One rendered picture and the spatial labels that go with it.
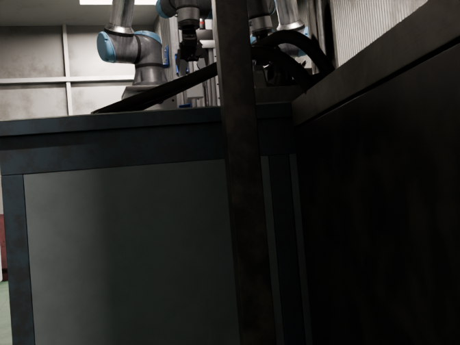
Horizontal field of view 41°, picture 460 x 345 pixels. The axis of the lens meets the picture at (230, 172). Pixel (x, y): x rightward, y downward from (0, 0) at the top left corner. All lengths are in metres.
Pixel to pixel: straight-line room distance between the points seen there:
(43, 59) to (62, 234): 8.21
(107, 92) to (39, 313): 8.14
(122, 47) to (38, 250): 1.15
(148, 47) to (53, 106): 7.04
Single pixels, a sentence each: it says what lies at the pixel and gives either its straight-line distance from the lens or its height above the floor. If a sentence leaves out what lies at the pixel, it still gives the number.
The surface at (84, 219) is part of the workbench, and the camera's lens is 1.49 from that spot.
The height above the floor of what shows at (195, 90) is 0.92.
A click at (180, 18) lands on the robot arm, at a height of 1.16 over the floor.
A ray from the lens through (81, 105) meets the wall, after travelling 9.50.
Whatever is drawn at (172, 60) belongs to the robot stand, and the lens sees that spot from 2.72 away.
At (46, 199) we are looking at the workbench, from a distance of 1.50.
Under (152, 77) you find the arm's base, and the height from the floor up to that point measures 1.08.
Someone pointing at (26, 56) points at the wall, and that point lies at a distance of 9.66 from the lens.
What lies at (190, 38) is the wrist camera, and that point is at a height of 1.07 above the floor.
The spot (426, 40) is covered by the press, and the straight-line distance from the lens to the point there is 0.76.
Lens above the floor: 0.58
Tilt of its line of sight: 2 degrees up
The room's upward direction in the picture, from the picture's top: 5 degrees counter-clockwise
